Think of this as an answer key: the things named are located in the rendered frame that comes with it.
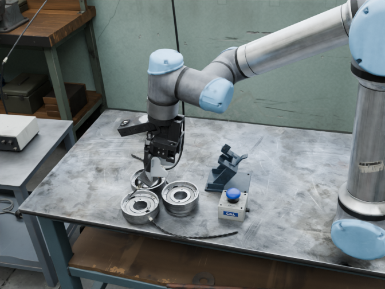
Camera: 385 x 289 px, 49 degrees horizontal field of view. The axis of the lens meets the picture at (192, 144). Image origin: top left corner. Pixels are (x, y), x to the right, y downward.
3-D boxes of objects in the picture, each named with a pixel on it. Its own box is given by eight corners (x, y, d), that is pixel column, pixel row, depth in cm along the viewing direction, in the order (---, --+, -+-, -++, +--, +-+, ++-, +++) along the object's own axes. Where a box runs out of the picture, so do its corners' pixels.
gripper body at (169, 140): (173, 166, 105) (177, 127, 98) (141, 157, 107) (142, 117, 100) (183, 148, 111) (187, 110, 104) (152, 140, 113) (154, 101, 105)
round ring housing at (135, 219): (116, 211, 121) (113, 200, 119) (148, 195, 126) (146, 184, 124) (134, 232, 114) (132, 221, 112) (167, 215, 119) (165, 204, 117)
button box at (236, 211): (217, 218, 117) (217, 205, 114) (223, 201, 122) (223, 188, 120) (247, 223, 115) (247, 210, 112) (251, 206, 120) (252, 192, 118)
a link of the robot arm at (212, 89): (243, 69, 94) (199, 55, 97) (222, 90, 86) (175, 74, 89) (238, 100, 99) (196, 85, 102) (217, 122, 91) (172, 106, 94)
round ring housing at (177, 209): (205, 209, 120) (204, 198, 118) (170, 220, 117) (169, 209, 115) (191, 187, 128) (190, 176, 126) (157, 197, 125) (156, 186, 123)
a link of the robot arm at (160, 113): (142, 101, 97) (154, 85, 103) (141, 118, 100) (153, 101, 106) (173, 109, 96) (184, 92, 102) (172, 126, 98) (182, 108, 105)
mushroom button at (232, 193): (224, 209, 116) (224, 195, 114) (227, 199, 119) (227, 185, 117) (239, 211, 115) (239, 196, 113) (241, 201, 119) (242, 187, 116)
